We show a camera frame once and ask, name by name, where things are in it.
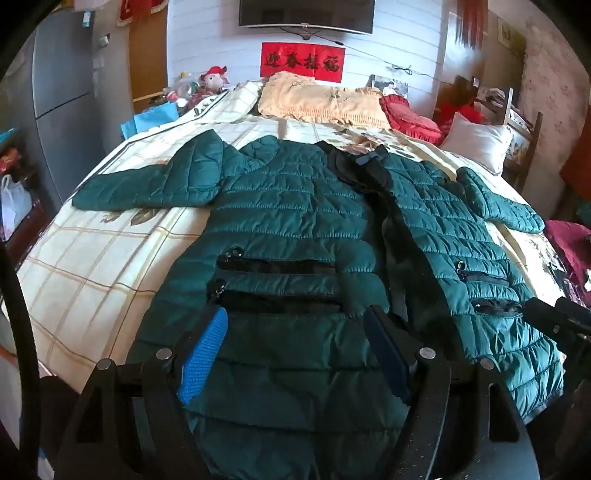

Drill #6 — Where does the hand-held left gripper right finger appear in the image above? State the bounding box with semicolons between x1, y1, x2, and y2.
364;305;541;480

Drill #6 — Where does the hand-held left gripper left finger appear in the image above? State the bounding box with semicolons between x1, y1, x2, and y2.
55;305;230;480

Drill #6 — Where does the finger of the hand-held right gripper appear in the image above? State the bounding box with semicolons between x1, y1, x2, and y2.
523;297;572;346

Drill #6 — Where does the green quilted puffer jacket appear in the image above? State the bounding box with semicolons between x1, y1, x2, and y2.
71;129;566;480

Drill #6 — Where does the dark red cloth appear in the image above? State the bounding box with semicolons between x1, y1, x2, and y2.
545;220;591;305

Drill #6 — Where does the bed with floral checked bedspread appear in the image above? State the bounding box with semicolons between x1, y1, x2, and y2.
0;80;573;384

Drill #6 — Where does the wooden chair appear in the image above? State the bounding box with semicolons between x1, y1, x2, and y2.
502;88;544;191

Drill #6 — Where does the white pillow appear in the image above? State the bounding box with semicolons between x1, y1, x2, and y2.
438;112;514;176

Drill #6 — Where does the red garment on chair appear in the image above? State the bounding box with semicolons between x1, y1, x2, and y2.
436;99;483;131

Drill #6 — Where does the red heart-shaped cushion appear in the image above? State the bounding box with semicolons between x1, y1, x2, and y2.
379;92;446;146

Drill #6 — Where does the white plastic bag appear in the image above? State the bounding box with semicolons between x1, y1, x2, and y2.
0;174;33;241

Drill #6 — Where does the blue gift bag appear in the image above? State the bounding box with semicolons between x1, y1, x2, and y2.
121;99;178;139

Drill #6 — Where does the yellow frilled pillow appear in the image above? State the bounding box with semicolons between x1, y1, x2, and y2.
257;71;392;130

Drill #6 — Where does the colourful toy clutter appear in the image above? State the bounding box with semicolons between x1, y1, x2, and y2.
167;71;204;110

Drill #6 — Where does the framed photo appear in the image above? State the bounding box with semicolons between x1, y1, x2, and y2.
369;74;409;95

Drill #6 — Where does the plush toy with red hat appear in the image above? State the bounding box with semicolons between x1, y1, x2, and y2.
198;66;230;95

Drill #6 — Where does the grey refrigerator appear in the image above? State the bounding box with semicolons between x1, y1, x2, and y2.
9;9;123;204

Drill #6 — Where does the brown wooden door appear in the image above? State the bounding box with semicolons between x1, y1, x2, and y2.
131;0;169;114

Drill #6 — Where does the red hanging door decoration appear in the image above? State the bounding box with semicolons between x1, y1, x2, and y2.
115;0;168;26

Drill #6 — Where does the thick black cable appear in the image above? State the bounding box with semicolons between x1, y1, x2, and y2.
0;240;44;480

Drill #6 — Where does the black wall cable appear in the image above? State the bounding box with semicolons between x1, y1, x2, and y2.
286;25;415;75

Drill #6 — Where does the red wall banner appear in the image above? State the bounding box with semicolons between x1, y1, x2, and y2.
260;41;345;84

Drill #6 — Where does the wall-mounted television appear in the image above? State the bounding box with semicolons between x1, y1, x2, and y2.
239;0;374;35

